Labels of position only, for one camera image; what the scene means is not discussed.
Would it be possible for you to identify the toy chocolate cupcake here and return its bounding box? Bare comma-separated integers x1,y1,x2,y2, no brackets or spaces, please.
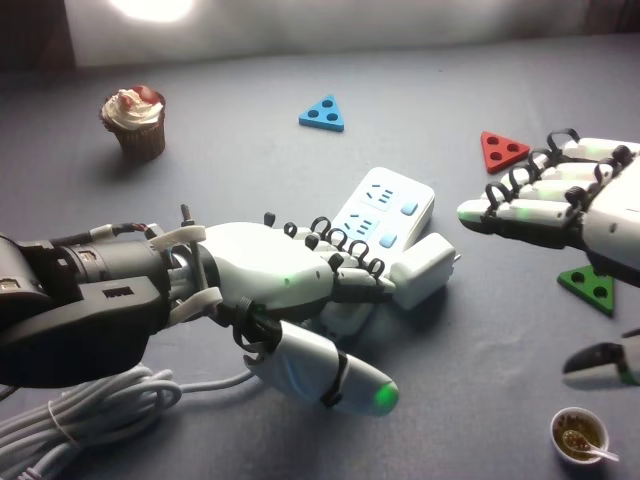
99,84,168,161

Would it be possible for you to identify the white plug adapter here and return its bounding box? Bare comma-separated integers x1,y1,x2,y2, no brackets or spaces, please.
392,232,461,311

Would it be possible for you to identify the grey tablecloth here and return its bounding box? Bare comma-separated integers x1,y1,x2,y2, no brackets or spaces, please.
0,34,640,480

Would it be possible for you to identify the white power strip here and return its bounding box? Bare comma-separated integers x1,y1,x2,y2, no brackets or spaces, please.
319,167,436,346

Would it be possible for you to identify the blue triangle with holes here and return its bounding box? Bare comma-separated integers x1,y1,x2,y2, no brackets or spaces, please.
298,94,346,134

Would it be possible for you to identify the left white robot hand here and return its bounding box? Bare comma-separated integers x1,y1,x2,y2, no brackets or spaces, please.
199,212,400,417

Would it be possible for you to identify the green triangle with holes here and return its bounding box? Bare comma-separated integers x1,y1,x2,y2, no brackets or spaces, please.
556,264,615,317

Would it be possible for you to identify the white backdrop panel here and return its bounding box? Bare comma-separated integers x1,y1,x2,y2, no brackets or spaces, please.
64,0,640,69

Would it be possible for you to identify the small white spoon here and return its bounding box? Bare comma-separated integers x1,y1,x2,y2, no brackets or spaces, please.
562,428,620,462

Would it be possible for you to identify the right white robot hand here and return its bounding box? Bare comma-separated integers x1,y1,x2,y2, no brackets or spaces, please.
457,128,640,387

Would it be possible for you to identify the dark brown panel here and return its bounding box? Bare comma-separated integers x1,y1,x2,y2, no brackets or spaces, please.
0,0,77,71

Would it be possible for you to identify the small white soup bowl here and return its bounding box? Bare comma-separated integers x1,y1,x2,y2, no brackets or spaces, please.
549,406,610,466

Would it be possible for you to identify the white power strip cable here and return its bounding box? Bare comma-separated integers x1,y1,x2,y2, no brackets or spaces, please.
0,362,257,480

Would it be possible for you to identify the red triangle with holes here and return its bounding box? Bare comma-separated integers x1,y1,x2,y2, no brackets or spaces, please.
479,130,531,175

